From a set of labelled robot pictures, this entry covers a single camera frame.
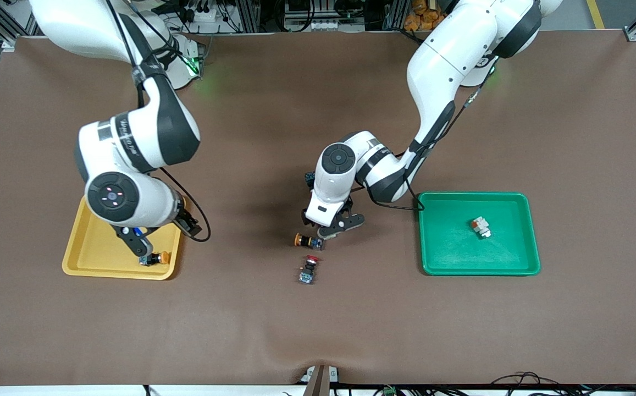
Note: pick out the aluminium frame post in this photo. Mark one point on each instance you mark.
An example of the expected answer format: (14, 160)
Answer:
(247, 16)
(394, 14)

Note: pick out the metal table clamp bracket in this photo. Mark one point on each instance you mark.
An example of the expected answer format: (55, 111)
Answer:
(320, 382)

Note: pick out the green plastic tray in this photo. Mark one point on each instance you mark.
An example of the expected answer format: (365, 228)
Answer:
(449, 253)

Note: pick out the white push button orange part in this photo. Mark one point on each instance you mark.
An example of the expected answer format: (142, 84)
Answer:
(480, 226)

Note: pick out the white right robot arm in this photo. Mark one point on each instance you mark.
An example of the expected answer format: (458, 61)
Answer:
(65, 27)

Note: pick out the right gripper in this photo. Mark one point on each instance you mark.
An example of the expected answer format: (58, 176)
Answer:
(187, 223)

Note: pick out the white terminal strip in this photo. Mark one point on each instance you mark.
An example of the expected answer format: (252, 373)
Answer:
(318, 25)

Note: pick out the white power strip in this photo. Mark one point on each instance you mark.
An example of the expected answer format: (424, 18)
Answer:
(208, 16)

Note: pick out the yellow cap push button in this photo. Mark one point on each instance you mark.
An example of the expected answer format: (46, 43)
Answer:
(165, 257)
(299, 240)

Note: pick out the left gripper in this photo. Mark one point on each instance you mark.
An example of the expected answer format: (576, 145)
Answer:
(305, 218)

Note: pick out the yellow plastic tray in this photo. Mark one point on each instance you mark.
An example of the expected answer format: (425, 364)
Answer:
(92, 258)

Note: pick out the orange knobbly objects pile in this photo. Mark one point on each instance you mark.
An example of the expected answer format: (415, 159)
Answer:
(419, 19)

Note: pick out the brown table cover mat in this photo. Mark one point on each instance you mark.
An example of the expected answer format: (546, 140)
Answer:
(318, 330)

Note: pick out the small green connector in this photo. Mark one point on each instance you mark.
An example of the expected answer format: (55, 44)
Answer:
(388, 391)

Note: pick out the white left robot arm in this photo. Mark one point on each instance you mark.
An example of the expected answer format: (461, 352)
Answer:
(449, 60)

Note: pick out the red cap push button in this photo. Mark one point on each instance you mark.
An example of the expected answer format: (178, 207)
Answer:
(308, 270)
(309, 178)

